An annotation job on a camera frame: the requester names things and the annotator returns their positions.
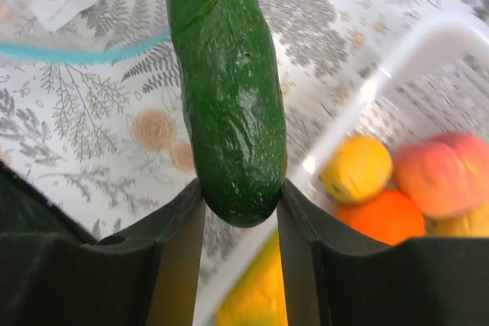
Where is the yellow green fake mango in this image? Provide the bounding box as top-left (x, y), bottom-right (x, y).
top-left (215, 233), bottom-right (288, 326)

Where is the floral tablecloth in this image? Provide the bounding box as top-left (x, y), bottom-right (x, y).
top-left (1, 0), bottom-right (488, 286)

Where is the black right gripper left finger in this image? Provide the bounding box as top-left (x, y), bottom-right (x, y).
top-left (1, 166), bottom-right (205, 325)

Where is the green fake cucumber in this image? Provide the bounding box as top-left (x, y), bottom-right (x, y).
top-left (166, 0), bottom-right (287, 228)

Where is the orange fake tangerine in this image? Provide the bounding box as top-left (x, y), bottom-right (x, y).
top-left (335, 189), bottom-right (426, 245)

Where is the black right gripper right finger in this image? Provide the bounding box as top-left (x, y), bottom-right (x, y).
top-left (277, 181), bottom-right (488, 325)

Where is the white perforated plastic basket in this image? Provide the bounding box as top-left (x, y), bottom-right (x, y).
top-left (194, 12), bottom-right (488, 325)

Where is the clear zip top bag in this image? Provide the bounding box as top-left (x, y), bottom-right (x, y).
top-left (1, 0), bottom-right (170, 65)

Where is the small orange yellow fruit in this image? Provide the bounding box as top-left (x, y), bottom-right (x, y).
top-left (435, 205), bottom-right (489, 237)

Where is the fake peach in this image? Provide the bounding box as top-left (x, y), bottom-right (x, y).
top-left (393, 131), bottom-right (488, 219)

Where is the yellow fake lemon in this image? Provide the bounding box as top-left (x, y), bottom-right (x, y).
top-left (320, 135), bottom-right (393, 205)

